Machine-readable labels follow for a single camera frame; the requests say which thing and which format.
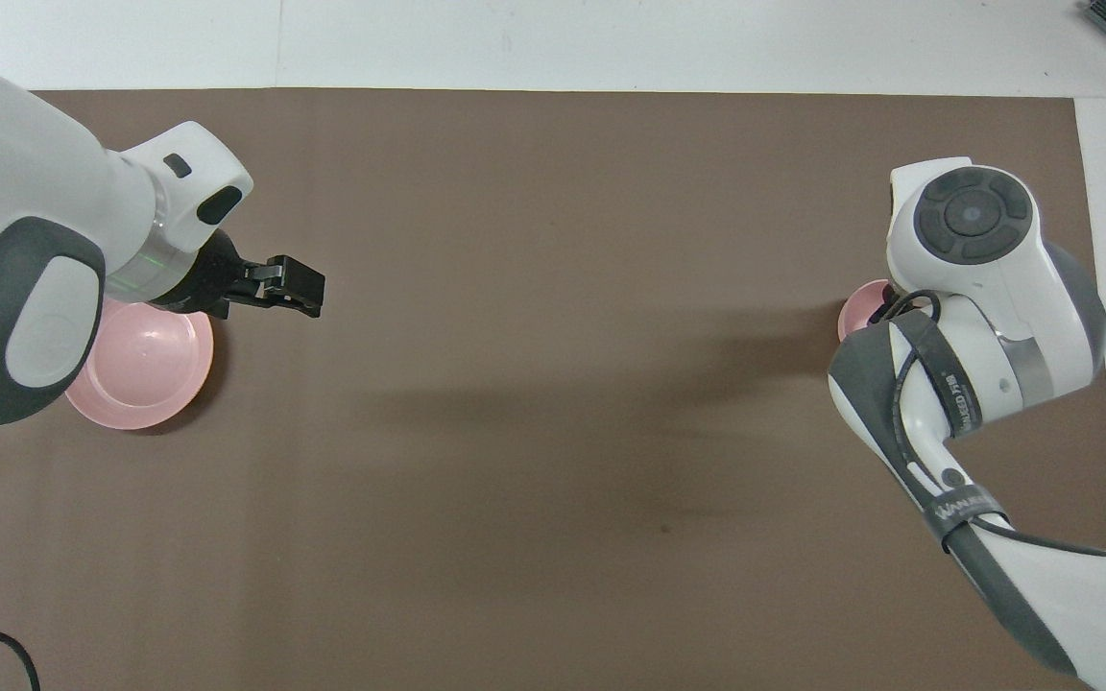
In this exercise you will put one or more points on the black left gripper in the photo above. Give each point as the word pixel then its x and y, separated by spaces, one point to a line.
pixel 212 283

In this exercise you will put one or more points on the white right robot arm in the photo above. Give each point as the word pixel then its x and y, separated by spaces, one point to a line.
pixel 975 221

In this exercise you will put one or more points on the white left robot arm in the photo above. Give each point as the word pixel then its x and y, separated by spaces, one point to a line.
pixel 15 192

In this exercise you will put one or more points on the pink plate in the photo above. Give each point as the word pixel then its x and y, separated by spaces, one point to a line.
pixel 150 374

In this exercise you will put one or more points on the pink bowl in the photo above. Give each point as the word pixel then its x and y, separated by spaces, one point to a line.
pixel 860 307

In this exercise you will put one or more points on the brown paper table mat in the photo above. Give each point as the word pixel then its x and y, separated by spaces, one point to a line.
pixel 553 384

